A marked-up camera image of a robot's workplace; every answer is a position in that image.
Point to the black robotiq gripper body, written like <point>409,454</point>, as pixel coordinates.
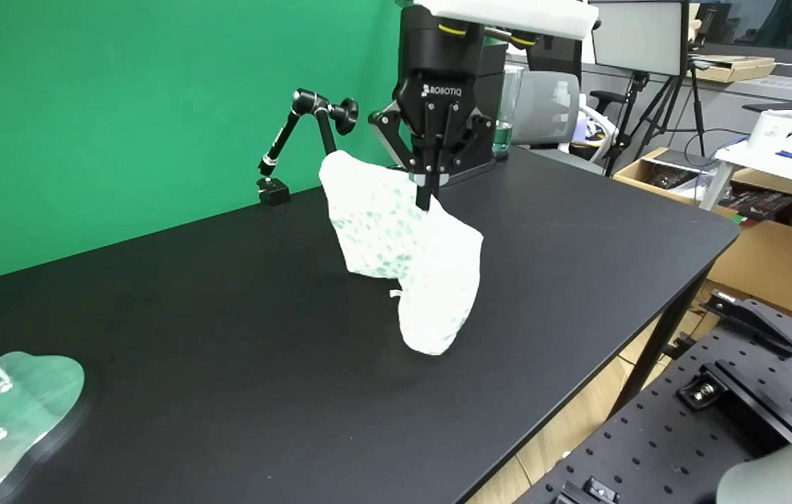
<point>441,106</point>

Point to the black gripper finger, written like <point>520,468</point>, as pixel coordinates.
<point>465,140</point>
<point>396,140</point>

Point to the white dotted cloth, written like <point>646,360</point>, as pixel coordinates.
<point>405,248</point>

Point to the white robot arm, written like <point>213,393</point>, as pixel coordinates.
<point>496,17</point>

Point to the green bottle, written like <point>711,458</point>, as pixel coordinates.
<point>504,137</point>

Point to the grey office chair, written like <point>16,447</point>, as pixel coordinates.
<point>543,106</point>

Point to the black tripod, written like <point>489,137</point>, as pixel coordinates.
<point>653,102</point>

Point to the white screen panel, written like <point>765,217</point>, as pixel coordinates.
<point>636,32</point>

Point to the open cardboard box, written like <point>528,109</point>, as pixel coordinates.
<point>675,178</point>

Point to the closed cardboard box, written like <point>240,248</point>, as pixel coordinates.
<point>777,266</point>

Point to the black angled clamp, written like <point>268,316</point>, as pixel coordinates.
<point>752,323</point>

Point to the black perforated breadboard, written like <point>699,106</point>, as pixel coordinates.
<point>675,437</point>

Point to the grey rounded cover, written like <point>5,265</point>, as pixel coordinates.
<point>787,476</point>

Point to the long black rail bracket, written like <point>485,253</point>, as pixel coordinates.
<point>739,402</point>

